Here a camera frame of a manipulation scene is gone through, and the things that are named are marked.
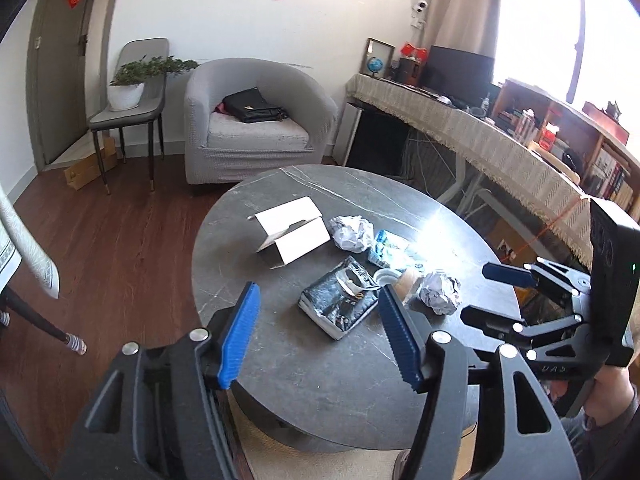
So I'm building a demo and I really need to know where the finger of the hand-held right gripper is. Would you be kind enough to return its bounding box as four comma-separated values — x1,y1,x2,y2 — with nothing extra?
482,257,593,321
459,304,593,376

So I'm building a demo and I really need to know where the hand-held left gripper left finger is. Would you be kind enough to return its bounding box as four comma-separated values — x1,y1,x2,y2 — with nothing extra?
52,281,262,480

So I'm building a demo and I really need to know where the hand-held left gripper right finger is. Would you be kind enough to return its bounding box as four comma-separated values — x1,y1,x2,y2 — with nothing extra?
377,285,583,480

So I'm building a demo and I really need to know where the white paper ball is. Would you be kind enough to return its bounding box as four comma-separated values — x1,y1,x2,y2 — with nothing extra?
416,270,462,316
330,215,375,254

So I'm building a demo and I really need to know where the brown paper cup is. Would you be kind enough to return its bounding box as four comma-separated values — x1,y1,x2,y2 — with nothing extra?
394,267,426,306

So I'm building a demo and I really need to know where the black foil bag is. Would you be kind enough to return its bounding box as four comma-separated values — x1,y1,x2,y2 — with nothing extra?
298,256,382,341

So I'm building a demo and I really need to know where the blue white snack wrapper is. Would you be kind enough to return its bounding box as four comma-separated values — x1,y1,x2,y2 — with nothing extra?
368,230,426,273

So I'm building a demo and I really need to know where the white cardboard box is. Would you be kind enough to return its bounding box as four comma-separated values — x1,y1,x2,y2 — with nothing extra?
247,196,332,267

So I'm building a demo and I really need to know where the person's right hand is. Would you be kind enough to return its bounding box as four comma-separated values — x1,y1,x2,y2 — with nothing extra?
582,362,640,423

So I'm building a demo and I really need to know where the brown cardboard carton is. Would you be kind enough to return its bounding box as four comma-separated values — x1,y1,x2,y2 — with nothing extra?
485,220,541,266

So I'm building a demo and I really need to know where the round grey marble table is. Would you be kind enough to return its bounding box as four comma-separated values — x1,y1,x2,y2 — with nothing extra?
191,164,523,406

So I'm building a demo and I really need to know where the desk with lace cloth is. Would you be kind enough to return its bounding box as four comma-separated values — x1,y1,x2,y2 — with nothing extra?
345,72,596,271

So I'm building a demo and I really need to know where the beige rug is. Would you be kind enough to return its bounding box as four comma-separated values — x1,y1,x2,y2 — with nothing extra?
227,390,471,480

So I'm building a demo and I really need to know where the wooden bookshelf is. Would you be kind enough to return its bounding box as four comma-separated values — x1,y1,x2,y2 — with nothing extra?
492,77,640,221

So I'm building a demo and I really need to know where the black cabinet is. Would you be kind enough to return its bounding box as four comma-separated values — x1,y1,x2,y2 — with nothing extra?
345,102,411,176

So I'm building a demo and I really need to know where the grey armchair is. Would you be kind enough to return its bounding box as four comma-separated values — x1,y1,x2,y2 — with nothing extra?
183,58,338,196

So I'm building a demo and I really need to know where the dark table leg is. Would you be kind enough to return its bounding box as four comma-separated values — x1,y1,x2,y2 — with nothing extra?
0,285,87,356

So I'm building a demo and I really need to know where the black computer monitor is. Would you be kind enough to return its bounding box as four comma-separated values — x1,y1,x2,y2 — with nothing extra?
420,45,496,106

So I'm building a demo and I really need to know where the flat cardboard box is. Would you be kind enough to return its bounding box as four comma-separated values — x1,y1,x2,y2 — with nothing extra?
63,137,118,191

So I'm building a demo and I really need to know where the pale green patterned tablecloth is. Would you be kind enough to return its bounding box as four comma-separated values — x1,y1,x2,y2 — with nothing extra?
0,180,61,301

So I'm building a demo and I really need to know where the dark wooden box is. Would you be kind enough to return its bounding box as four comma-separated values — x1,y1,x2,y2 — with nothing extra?
397,57,421,86

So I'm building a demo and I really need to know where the black leather bag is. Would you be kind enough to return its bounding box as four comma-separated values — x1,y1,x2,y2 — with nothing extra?
222,87,288,123

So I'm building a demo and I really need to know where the grey dining chair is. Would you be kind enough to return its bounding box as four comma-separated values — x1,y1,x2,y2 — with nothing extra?
87,37,169,196

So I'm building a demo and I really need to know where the bright window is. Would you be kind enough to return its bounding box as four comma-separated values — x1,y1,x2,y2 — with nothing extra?
495,0,640,116

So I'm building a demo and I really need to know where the potted plant in white pot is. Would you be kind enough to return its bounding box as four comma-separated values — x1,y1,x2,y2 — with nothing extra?
109,55,200,112

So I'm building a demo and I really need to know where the beige curtain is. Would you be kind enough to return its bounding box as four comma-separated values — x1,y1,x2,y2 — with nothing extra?
425,0,503,86

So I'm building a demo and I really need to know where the grey door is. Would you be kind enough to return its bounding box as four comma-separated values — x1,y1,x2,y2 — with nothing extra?
27,0,108,166

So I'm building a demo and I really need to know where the wooden picture frame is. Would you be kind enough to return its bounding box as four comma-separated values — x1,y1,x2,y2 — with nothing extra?
361,37,396,78

